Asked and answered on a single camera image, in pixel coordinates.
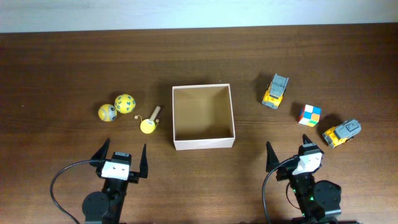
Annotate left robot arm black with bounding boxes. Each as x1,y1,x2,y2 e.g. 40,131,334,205
82,139,149,224

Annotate yellow wooden rattle drum toy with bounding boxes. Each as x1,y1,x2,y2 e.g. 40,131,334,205
134,106,161,134

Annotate yellow grey dump truck toy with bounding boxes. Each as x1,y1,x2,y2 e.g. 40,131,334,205
262,73,289,110

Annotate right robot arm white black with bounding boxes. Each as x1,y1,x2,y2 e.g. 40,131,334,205
262,134,341,224

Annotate yellow and grey ball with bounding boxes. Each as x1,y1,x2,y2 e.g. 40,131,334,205
98,104,118,122

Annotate yellow ball with blue letters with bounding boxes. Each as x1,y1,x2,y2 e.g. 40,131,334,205
114,94,136,114

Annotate yellow grey mixer truck toy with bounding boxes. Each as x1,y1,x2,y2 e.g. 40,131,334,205
322,119,362,148

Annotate colourful puzzle cube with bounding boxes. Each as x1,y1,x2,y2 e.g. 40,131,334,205
298,105,322,127

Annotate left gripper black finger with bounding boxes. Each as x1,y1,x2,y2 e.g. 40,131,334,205
139,144,149,179
90,138,110,167

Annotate white cardboard box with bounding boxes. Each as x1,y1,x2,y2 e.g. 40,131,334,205
172,84,236,151

